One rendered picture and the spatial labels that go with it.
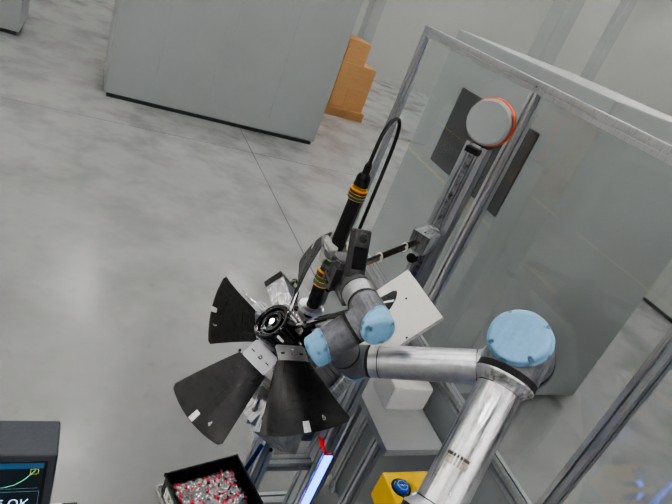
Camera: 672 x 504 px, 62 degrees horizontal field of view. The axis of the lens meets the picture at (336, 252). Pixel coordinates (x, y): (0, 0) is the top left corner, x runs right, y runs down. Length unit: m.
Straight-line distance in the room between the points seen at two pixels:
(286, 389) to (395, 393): 0.64
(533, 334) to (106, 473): 2.07
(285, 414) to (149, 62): 5.80
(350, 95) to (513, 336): 8.81
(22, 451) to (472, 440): 0.78
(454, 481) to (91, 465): 1.97
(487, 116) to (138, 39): 5.36
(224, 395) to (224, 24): 5.63
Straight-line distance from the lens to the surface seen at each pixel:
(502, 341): 1.08
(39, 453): 1.16
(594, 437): 1.70
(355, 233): 1.29
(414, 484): 1.61
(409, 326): 1.76
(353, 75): 9.63
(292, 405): 1.49
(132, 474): 2.75
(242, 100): 7.16
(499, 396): 1.07
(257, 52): 7.04
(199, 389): 1.70
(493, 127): 1.94
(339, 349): 1.21
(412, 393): 2.10
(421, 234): 1.95
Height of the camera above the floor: 2.15
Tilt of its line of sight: 26 degrees down
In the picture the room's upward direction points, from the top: 22 degrees clockwise
